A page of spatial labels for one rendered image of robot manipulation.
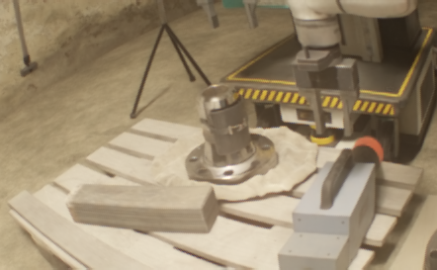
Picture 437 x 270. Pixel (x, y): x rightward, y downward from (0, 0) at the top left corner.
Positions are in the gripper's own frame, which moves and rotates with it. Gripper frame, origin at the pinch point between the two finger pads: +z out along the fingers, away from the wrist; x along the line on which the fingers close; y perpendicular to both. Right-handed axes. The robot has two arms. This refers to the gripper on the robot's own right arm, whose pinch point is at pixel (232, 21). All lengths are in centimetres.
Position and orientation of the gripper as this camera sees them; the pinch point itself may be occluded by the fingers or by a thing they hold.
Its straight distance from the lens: 146.2
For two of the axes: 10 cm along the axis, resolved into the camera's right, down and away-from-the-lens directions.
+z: 2.0, 8.9, 4.1
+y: 5.7, -4.5, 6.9
